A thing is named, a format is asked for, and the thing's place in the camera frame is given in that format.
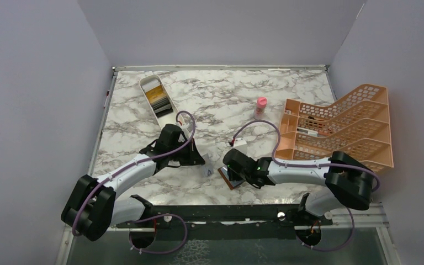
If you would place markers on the pink small bottle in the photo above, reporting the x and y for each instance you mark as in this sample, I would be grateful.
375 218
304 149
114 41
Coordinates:
261 104

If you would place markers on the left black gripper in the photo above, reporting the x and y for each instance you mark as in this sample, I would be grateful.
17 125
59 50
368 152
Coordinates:
194 157

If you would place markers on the white oblong plastic tray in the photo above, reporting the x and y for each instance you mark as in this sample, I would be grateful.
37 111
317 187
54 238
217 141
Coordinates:
169 118

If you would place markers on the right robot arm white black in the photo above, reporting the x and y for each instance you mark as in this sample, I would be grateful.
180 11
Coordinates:
345 181

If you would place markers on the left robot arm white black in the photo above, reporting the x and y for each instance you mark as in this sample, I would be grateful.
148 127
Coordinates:
94 203

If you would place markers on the white credit card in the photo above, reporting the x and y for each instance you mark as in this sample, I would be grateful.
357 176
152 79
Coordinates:
208 166

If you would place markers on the orange plastic file organizer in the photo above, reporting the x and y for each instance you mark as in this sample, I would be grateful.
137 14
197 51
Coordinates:
357 124

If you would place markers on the wrist white camera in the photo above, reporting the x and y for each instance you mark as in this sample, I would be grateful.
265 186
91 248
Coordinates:
239 142
187 129

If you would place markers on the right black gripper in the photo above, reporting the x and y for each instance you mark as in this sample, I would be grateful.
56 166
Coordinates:
233 175

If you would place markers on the stack of credit cards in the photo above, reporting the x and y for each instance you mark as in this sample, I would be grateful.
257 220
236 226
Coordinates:
157 98

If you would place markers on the aluminium table frame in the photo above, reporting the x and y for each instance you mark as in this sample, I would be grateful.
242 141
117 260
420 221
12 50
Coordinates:
220 105

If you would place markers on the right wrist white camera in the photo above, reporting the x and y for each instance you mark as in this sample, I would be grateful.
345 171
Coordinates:
239 142

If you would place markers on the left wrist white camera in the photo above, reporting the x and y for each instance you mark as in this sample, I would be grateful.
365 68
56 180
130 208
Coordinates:
187 129

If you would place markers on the brown leather card holder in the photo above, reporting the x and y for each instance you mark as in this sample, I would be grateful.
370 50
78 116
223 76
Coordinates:
232 184

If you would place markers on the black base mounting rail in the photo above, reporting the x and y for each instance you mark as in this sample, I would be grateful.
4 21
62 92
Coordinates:
224 222

